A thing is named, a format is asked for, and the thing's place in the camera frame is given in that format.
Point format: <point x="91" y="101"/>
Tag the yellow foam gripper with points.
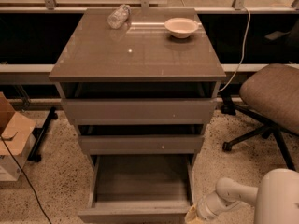
<point x="203" y="208"/>

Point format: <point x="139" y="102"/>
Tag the grey bottom drawer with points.
<point x="140" y="188"/>

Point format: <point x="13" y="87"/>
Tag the grey drawer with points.
<point x="140" y="188"/>
<point x="141" y="139"/>
<point x="139" y="103"/>

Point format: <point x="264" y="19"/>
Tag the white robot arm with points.
<point x="275" y="200"/>

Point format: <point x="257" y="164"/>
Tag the grey middle drawer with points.
<point x="141" y="139"/>

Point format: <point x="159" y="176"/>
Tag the grey drawer cabinet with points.
<point x="142" y="51"/>

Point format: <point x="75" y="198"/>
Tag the grey top drawer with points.
<point x="139" y="103"/>

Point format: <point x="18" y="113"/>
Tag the brown office chair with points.
<point x="272" y="97"/>

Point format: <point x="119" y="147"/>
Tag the black stand leg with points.
<point x="39" y="134"/>

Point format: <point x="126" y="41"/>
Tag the white paper bowl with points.
<point x="181" y="27"/>

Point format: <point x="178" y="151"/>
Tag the cardboard box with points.
<point x="17" y="131"/>

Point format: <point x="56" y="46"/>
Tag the clear plastic bottle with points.
<point x="119" y="16"/>

